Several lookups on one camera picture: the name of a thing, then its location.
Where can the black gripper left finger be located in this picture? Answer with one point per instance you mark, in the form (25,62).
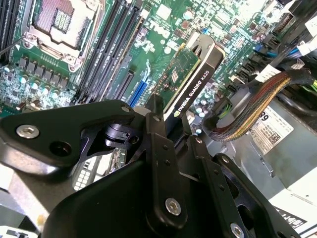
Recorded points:
(62,124)

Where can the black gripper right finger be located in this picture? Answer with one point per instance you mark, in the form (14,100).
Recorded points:
(213,178)

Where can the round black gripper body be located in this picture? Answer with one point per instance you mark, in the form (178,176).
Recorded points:
(111,210)

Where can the green black graphics card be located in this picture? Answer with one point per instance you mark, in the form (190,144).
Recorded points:
(195,91)

